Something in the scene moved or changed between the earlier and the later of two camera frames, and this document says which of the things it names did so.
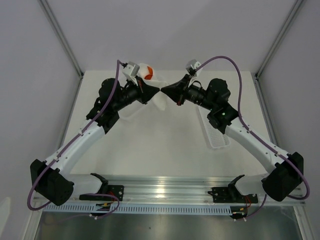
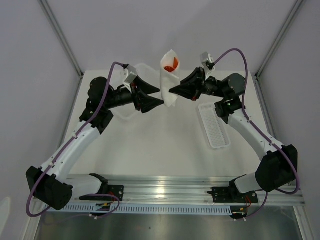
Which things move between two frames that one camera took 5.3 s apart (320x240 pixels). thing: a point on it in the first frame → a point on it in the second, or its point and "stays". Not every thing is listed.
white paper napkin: x=147 y=75 → x=167 y=60
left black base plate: x=117 y=190 stays
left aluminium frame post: x=46 y=6 stays
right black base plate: x=226 y=195 stays
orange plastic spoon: x=149 y=76 → x=175 y=63
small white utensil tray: x=217 y=138 stays
